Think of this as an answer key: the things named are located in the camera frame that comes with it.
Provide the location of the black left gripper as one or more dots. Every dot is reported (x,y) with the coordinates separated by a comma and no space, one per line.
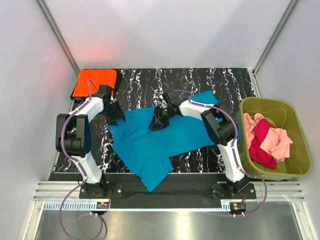
(118,114)

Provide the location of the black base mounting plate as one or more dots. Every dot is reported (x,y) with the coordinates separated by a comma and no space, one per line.
(167,202)

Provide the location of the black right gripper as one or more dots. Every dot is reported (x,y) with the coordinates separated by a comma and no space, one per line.
(159,118)

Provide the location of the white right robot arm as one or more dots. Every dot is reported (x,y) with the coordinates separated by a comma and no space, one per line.
(219,125)

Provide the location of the pink t shirt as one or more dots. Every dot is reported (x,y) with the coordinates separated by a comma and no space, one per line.
(267,145)

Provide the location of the blue t shirt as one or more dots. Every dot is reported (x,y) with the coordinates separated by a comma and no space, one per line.
(147,153)

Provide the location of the olive green plastic bin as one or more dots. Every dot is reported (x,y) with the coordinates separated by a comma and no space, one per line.
(281,115)

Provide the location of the folded orange t shirt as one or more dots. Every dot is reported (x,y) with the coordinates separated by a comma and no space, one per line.
(89,80)

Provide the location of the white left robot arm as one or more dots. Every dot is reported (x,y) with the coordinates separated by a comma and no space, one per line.
(73,135)

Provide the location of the aluminium frame rail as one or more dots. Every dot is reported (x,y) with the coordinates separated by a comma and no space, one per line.
(273,191)

